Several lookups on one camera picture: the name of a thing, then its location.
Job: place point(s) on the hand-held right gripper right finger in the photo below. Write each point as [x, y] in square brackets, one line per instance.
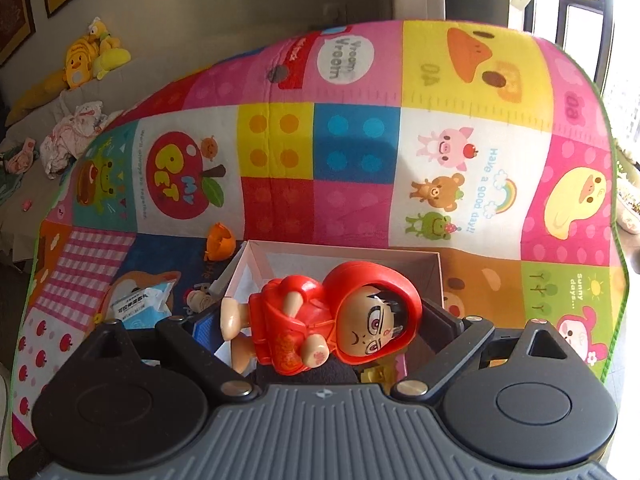
[447, 322]

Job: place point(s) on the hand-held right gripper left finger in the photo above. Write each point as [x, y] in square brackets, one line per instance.
[205, 332]

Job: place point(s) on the blue white tissue packet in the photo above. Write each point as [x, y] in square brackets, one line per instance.
[140, 305]

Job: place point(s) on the red hooded figurine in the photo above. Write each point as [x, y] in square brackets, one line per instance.
[290, 320]

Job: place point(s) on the yellow and pink toy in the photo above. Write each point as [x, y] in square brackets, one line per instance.
[377, 376]

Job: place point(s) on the orange plastic toy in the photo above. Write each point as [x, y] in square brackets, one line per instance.
[220, 242]

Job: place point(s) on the black plush toy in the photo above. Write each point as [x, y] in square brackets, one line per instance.
[310, 377]

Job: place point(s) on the pink cardboard box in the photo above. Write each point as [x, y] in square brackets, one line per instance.
[300, 260]

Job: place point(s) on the small wooden doll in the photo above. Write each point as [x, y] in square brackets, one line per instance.
[200, 303]

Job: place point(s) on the colourful patchwork play mat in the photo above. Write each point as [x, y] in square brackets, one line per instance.
[350, 160]

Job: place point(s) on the beige sofa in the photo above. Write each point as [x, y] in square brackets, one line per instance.
[30, 230]

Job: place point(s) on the pink white cloth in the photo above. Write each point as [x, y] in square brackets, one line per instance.
[70, 135]

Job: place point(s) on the pink baby doll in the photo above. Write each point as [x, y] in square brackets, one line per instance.
[21, 157]

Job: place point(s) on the yellow long cushion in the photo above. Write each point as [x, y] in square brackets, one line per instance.
[35, 97]

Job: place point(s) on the pale yellow plush toy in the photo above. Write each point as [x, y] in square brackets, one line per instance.
[112, 57]

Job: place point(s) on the yellow striped plush toy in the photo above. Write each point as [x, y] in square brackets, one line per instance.
[82, 62]

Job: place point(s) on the window frame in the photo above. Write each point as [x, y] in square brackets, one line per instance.
[555, 0]

